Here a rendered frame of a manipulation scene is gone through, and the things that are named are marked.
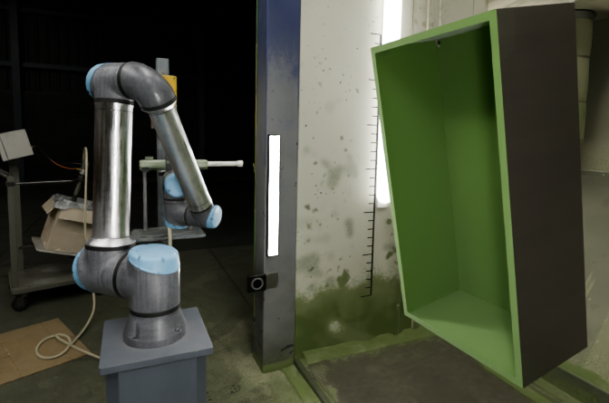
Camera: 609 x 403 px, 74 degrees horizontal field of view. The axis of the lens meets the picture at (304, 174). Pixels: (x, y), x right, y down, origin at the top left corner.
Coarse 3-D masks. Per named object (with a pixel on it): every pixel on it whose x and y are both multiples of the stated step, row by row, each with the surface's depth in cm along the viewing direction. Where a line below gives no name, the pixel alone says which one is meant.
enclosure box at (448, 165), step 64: (384, 64) 169; (448, 64) 176; (512, 64) 116; (576, 64) 129; (384, 128) 172; (448, 128) 184; (512, 128) 119; (576, 128) 132; (448, 192) 191; (512, 192) 122; (576, 192) 135; (448, 256) 195; (512, 256) 125; (576, 256) 139; (448, 320) 177; (512, 320) 131; (576, 320) 143
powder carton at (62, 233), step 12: (48, 204) 310; (60, 204) 293; (72, 204) 298; (48, 216) 319; (60, 216) 290; (72, 216) 296; (48, 228) 304; (60, 228) 296; (72, 228) 301; (48, 240) 293; (60, 240) 297; (72, 240) 302; (72, 252) 303
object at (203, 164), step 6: (144, 162) 185; (150, 162) 186; (156, 162) 187; (162, 162) 188; (198, 162) 195; (204, 162) 196; (210, 162) 199; (216, 162) 200; (222, 162) 201; (228, 162) 202; (234, 162) 203; (240, 162) 204; (150, 168) 188; (156, 168) 188; (162, 168) 189; (204, 168) 197
